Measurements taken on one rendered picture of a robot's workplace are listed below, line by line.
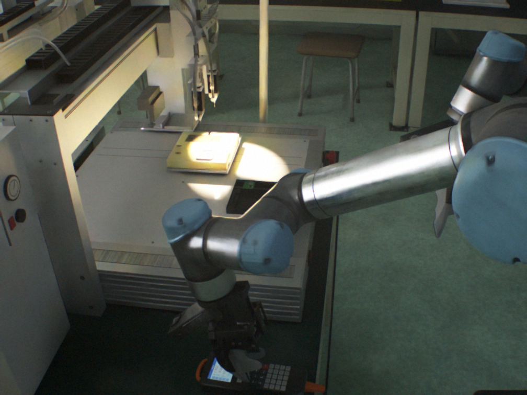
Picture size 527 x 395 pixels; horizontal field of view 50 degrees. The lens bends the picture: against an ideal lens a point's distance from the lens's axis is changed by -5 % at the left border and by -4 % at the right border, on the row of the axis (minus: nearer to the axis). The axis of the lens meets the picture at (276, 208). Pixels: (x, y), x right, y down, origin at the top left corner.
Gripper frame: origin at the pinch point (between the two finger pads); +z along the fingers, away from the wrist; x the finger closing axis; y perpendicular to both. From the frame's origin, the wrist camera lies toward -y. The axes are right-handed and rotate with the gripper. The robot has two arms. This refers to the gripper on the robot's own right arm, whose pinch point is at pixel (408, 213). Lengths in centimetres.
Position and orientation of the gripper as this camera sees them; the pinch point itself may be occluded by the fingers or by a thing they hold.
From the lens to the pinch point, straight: 110.9
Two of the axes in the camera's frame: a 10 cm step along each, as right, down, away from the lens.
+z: -3.8, 8.4, 3.9
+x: -4.5, -5.4, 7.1
